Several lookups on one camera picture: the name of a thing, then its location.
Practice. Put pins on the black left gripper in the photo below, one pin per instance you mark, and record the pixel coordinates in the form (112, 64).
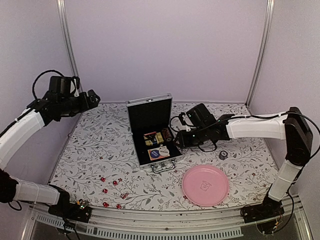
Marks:
(86, 105)

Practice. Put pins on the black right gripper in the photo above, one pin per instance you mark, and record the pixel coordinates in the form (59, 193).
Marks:
(183, 142)

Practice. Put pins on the aluminium poker set case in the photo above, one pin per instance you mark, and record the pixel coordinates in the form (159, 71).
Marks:
(149, 120)

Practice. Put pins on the small stack poker chips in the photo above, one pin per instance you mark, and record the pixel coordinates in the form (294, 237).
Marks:
(223, 155)

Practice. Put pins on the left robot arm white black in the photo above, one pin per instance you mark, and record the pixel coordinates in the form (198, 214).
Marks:
(63, 99)

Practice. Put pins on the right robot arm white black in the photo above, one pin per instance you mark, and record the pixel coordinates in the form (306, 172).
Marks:
(290, 126)

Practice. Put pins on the row of poker chips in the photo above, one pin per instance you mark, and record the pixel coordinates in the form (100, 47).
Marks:
(167, 135)

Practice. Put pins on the gold playing card deck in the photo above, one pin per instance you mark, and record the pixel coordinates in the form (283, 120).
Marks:
(153, 138)

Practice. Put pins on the blue round blind button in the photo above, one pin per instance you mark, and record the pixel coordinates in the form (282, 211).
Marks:
(154, 154)

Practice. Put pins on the pink plastic plate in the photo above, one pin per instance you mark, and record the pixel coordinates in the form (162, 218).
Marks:
(205, 185)

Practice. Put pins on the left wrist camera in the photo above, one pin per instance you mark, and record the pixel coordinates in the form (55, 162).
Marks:
(74, 86)

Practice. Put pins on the front aluminium rail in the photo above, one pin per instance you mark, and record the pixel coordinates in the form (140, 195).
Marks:
(216, 224)

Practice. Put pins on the left aluminium frame post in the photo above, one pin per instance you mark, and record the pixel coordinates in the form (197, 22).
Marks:
(62, 14)

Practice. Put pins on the aluminium frame post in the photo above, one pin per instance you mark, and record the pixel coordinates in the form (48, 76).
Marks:
(62, 14)
(262, 50)

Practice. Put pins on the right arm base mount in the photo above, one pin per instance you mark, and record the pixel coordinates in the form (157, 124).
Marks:
(262, 211)

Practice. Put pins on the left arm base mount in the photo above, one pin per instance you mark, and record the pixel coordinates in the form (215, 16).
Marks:
(79, 211)

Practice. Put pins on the right aluminium frame post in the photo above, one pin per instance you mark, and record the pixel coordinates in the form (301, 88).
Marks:
(262, 50)

